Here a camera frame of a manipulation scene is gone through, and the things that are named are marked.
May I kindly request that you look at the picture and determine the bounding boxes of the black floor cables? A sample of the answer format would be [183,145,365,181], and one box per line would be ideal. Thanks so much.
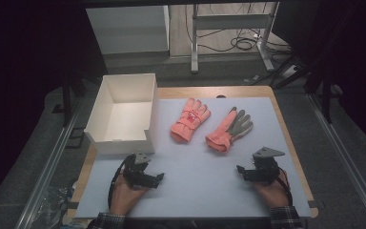
[198,3,293,55]

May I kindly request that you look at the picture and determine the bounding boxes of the aluminium rail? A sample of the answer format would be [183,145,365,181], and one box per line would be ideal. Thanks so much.
[307,94,366,229]
[14,97,88,229]

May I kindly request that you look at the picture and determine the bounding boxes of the white power strip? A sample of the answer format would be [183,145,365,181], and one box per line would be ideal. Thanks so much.
[281,64,298,79]

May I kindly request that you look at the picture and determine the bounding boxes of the black stand leg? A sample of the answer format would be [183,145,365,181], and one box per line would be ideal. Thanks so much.
[51,74,88,129]
[321,77,334,124]

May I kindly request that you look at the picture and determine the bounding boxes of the pink glove with grey palm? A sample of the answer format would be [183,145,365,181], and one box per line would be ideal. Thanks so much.
[205,106,254,154]

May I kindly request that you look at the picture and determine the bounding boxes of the pink glove with red label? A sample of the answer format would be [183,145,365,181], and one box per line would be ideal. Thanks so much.
[170,97,212,143]

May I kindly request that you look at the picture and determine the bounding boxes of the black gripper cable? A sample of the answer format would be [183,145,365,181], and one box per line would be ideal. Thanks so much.
[276,167,294,206]
[107,155,137,212]

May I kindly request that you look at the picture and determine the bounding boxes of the white cabinet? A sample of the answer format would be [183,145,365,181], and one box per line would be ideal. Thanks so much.
[85,5,172,60]

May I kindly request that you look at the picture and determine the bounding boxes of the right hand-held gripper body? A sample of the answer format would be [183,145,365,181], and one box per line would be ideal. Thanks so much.
[247,146,286,186]

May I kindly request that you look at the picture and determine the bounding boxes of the person's left hand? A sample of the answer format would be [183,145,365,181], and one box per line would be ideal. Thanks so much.
[109,174,151,218]

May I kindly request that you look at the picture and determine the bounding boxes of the person's right hand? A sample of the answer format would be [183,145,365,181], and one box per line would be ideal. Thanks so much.
[253,168,291,209]

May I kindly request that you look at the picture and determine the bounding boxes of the white box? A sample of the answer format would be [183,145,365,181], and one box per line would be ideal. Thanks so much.
[83,73,159,156]

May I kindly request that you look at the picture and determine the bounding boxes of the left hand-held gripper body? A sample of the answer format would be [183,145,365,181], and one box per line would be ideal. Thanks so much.
[122,151,152,189]

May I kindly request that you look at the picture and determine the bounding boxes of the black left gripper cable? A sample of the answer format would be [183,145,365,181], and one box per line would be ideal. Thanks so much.
[107,155,137,212]

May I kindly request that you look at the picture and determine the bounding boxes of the white metal desk frame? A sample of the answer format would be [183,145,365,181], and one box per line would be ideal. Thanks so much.
[190,1,281,74]

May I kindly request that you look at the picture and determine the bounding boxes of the light blue table mat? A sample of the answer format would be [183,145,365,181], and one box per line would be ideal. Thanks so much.
[74,96,313,219]

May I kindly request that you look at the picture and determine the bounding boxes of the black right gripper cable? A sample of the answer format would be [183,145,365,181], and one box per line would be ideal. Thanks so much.
[276,167,294,206]

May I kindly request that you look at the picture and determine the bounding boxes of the clear plastic bag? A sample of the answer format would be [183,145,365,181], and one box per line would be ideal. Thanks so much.
[37,180,78,229]

